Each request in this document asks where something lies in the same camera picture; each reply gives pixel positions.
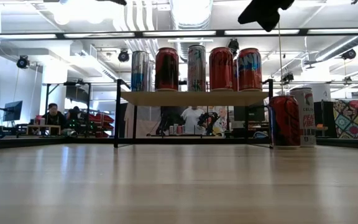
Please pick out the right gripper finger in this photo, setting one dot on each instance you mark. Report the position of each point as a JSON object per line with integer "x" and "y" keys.
{"x": 263, "y": 12}

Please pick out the red Coca-Cola Zero can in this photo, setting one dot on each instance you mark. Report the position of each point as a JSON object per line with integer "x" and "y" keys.
{"x": 221, "y": 70}

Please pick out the silver blue drink can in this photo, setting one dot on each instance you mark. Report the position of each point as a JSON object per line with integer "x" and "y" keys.
{"x": 140, "y": 71}

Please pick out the white Celsius can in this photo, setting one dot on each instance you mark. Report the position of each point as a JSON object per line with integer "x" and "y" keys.
{"x": 308, "y": 118}
{"x": 196, "y": 68}

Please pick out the red soda can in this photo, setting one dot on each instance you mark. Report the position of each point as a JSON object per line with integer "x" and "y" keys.
{"x": 284, "y": 121}

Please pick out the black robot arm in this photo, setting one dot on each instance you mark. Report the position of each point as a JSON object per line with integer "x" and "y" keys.
{"x": 208, "y": 121}

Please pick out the wooden shelf with black legs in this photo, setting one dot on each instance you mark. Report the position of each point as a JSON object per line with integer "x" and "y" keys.
{"x": 194, "y": 98}

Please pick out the small wooden shelf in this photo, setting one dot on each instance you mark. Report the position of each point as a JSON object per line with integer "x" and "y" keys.
{"x": 43, "y": 127}

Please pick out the black metal rack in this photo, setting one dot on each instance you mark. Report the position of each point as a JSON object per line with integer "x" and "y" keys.
{"x": 88, "y": 102}

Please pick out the floral printed panel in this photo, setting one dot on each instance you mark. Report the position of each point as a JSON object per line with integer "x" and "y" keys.
{"x": 222, "y": 121}

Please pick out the black partition board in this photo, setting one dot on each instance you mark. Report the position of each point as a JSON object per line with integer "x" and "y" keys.
{"x": 325, "y": 113}

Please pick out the red tool cabinet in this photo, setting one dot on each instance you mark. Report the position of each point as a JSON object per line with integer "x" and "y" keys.
{"x": 102, "y": 123}

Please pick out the person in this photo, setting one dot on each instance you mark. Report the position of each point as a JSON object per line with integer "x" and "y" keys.
{"x": 73, "y": 116}
{"x": 54, "y": 116}
{"x": 193, "y": 119}

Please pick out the white printed panel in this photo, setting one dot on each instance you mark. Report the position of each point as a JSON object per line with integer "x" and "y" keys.
{"x": 141, "y": 121}

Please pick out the colourful patchwork quilt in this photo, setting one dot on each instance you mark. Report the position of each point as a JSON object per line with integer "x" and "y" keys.
{"x": 356, "y": 119}

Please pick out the black computer monitor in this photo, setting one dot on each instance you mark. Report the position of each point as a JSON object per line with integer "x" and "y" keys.
{"x": 12, "y": 111}

